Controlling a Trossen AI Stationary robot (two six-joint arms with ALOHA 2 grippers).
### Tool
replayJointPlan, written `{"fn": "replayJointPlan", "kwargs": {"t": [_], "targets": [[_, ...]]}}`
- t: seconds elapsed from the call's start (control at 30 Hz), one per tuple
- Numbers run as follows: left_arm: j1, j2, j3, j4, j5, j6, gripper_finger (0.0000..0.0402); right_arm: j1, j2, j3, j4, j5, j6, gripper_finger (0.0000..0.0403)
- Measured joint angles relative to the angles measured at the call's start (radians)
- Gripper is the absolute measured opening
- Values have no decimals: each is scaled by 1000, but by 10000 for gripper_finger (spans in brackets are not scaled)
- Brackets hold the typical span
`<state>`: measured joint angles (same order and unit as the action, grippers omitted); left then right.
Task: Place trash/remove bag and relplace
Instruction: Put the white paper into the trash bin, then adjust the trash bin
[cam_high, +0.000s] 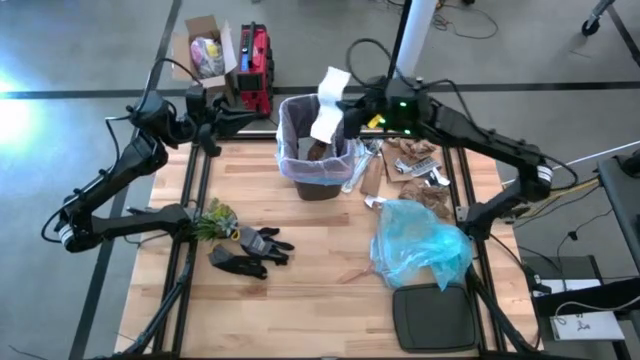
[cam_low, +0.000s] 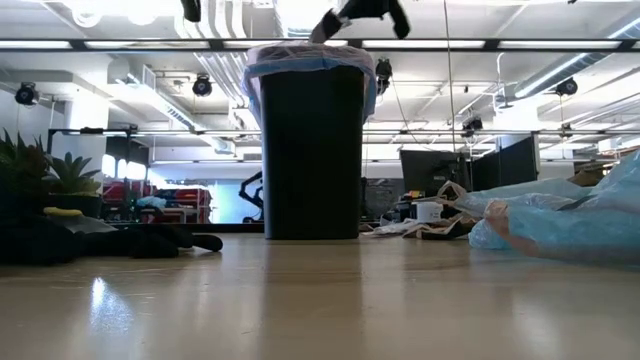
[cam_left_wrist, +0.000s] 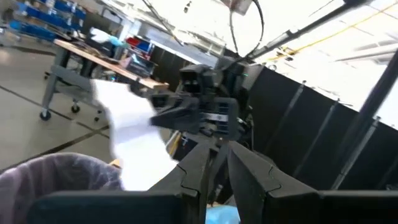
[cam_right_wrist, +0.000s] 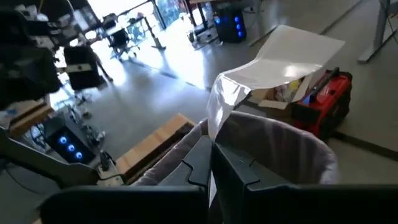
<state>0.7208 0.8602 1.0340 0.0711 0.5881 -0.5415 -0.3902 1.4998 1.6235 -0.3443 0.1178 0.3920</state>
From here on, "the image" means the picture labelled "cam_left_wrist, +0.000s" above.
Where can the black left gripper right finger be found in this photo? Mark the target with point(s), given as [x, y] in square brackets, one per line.
[295, 208]

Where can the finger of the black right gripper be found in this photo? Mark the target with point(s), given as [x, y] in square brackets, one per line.
[168, 101]
[177, 119]

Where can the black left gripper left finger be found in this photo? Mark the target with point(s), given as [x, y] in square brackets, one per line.
[124, 208]

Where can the white paper sheet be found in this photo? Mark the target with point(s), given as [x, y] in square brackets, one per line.
[133, 140]

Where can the blue plastic trash bag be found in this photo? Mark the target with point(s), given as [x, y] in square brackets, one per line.
[222, 216]

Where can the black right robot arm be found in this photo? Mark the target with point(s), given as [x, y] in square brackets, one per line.
[245, 81]

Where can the red storage bins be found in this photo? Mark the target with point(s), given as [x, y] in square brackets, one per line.
[138, 43]

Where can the black partition panels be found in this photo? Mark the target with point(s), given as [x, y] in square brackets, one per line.
[295, 124]

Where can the wooden workbench with grey legs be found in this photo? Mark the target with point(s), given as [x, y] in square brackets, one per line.
[93, 60]

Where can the blue storage bins shelf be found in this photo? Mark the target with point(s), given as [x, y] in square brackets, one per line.
[46, 18]

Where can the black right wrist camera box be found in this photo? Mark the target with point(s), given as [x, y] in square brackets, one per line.
[196, 79]

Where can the black rig frame bar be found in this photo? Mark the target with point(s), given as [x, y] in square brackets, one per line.
[311, 26]

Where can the black upright rig post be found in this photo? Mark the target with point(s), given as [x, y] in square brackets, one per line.
[373, 102]

